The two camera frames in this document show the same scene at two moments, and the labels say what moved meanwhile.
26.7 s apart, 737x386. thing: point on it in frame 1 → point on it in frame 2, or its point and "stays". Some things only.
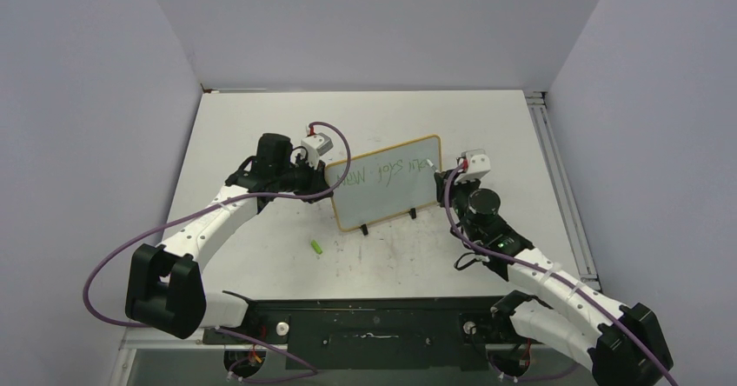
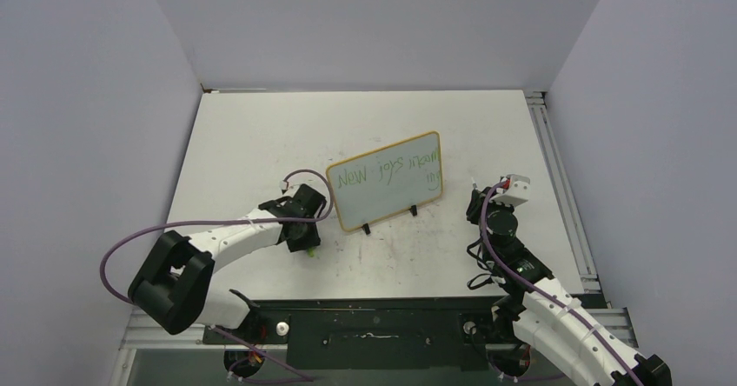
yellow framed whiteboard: (385, 184) stays
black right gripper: (455, 173) → (474, 208)
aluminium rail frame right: (576, 238) stays
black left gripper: (317, 183) → (311, 240)
